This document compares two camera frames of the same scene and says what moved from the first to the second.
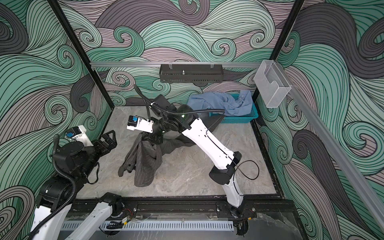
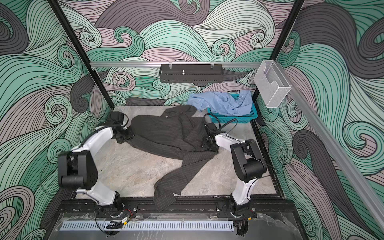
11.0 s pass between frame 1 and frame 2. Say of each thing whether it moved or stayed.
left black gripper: moved
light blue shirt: stayed
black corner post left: stayed
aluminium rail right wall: stayed
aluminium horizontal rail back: stayed
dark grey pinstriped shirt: moved
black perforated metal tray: stayed
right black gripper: moved
